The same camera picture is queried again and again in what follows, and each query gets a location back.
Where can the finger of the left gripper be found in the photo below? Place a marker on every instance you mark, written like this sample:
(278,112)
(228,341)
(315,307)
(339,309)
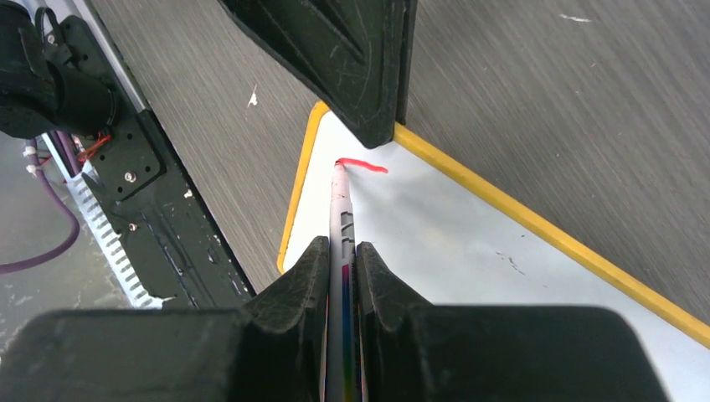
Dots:
(354,55)

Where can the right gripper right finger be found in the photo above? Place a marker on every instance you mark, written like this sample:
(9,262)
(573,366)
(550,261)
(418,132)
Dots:
(418,351)

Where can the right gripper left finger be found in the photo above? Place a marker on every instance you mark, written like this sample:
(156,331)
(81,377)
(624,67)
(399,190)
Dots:
(269,349)

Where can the red whiteboard marker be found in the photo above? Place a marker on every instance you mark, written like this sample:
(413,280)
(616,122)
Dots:
(343,374)

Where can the yellow framed whiteboard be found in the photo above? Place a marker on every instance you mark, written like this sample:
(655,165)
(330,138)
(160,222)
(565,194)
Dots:
(455,238)

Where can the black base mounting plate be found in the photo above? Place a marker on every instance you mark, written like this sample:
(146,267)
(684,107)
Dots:
(172,240)

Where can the white slotted cable duct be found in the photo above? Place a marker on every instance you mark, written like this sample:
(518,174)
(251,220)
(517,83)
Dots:
(95,271)

